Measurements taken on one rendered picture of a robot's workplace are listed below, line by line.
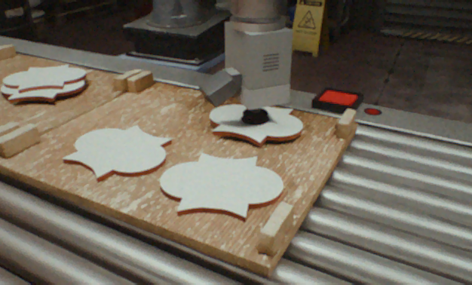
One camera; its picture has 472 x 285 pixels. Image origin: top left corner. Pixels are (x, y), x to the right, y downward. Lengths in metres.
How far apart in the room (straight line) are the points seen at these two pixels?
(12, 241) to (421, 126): 0.62
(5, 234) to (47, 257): 0.07
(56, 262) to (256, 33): 0.35
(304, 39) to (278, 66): 3.70
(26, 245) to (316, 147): 0.38
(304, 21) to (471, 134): 3.60
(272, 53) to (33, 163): 0.35
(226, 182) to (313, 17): 3.81
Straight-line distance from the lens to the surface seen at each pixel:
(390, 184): 0.57
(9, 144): 0.63
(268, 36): 0.55
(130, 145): 0.59
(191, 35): 1.12
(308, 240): 0.46
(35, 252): 0.49
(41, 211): 0.54
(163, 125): 0.66
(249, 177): 0.51
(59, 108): 0.77
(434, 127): 0.77
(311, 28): 4.25
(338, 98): 0.79
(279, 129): 0.61
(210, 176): 0.51
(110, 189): 0.52
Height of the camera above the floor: 1.22
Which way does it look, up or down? 28 degrees down
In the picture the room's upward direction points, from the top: straight up
